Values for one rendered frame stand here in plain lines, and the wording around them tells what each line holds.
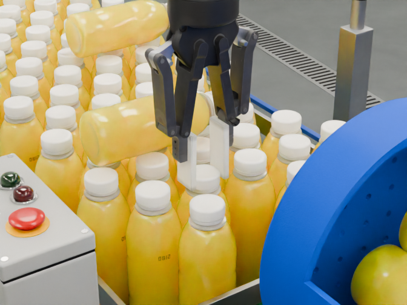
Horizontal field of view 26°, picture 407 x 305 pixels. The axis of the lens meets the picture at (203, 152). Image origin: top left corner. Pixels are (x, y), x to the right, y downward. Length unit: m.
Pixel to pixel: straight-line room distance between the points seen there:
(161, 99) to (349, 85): 0.53
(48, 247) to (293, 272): 0.24
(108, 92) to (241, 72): 0.32
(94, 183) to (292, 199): 0.29
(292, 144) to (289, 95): 2.68
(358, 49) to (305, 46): 2.88
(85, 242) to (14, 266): 0.07
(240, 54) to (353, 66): 0.44
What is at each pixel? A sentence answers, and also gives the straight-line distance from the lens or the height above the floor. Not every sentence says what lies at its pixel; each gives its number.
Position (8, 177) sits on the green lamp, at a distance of 0.96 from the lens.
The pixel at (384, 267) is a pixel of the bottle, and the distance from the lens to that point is 0.80.
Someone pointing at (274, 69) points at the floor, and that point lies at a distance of 4.00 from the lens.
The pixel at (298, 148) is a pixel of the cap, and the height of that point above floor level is 1.08.
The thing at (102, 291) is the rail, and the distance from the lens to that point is 1.01.
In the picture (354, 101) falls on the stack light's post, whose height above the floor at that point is 0.98.
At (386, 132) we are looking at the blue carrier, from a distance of 0.79.
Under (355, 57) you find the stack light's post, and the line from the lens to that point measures 1.39.
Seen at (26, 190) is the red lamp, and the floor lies 1.11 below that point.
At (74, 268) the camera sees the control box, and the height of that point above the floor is 1.07.
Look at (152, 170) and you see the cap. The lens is 1.03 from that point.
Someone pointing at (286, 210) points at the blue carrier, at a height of 1.16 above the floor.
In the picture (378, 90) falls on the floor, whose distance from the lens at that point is 3.86.
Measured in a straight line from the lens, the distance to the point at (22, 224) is 0.88.
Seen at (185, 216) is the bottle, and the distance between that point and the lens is 1.02.
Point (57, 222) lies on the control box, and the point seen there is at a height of 1.10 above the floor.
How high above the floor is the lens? 1.59
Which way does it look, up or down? 29 degrees down
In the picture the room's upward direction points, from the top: straight up
